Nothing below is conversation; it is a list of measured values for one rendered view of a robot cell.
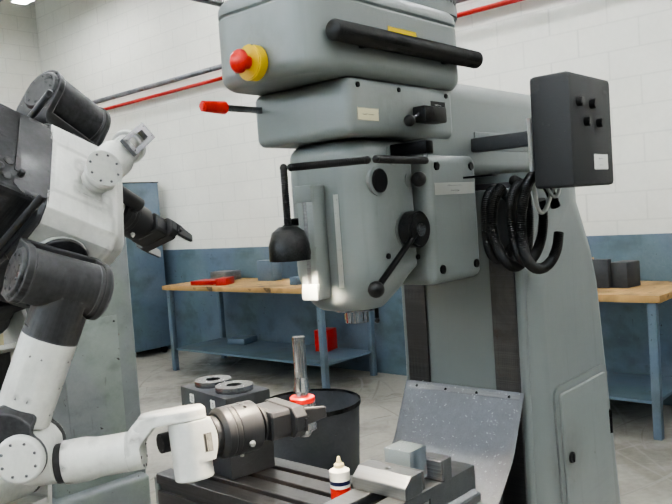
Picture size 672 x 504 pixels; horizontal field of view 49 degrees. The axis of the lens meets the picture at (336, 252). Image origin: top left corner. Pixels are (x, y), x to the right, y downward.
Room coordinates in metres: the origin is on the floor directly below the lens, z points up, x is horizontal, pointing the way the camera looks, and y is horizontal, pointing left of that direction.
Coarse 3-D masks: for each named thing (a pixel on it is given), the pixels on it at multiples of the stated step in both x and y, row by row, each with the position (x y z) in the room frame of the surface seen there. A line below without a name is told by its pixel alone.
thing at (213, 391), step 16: (192, 384) 1.81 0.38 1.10; (208, 384) 1.75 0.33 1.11; (224, 384) 1.73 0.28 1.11; (240, 384) 1.73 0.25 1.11; (192, 400) 1.76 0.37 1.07; (208, 400) 1.70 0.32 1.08; (224, 400) 1.64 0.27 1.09; (240, 400) 1.66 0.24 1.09; (256, 400) 1.69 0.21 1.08; (272, 448) 1.71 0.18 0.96; (224, 464) 1.66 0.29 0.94; (240, 464) 1.65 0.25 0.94; (256, 464) 1.68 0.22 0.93; (272, 464) 1.71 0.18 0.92
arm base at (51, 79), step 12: (48, 72) 1.45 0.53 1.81; (36, 84) 1.45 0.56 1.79; (48, 84) 1.43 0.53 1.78; (60, 84) 1.42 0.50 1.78; (24, 96) 1.46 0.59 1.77; (36, 96) 1.43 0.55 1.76; (60, 96) 1.42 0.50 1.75; (24, 108) 1.44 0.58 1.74; (48, 108) 1.40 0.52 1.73; (48, 120) 1.41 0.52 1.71; (60, 120) 1.43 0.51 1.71; (108, 120) 1.53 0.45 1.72; (72, 132) 1.45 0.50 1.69; (96, 144) 1.50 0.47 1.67
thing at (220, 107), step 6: (204, 102) 1.31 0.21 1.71; (210, 102) 1.31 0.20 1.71; (216, 102) 1.32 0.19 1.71; (222, 102) 1.33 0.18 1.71; (204, 108) 1.31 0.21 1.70; (210, 108) 1.31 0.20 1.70; (216, 108) 1.32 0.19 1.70; (222, 108) 1.33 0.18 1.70; (228, 108) 1.34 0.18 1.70; (234, 108) 1.36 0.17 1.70; (240, 108) 1.37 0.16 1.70; (246, 108) 1.38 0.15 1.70; (252, 108) 1.39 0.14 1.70; (258, 108) 1.40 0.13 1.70
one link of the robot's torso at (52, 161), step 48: (48, 96) 1.36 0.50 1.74; (0, 144) 1.25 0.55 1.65; (48, 144) 1.33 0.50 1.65; (0, 192) 1.20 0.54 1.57; (48, 192) 1.26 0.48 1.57; (96, 192) 1.34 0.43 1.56; (0, 240) 1.23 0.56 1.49; (48, 240) 1.25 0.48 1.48; (96, 240) 1.29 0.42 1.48; (0, 288) 1.35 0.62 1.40
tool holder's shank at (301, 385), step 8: (296, 336) 1.36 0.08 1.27; (304, 336) 1.36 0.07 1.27; (296, 344) 1.35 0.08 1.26; (304, 344) 1.35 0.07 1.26; (296, 352) 1.35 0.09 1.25; (304, 352) 1.35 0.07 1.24; (296, 360) 1.35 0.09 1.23; (304, 360) 1.35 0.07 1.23; (296, 368) 1.35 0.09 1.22; (304, 368) 1.35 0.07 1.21; (296, 376) 1.35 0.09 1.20; (304, 376) 1.35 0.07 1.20; (296, 384) 1.35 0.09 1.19; (304, 384) 1.35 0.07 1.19; (296, 392) 1.34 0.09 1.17; (304, 392) 1.34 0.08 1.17
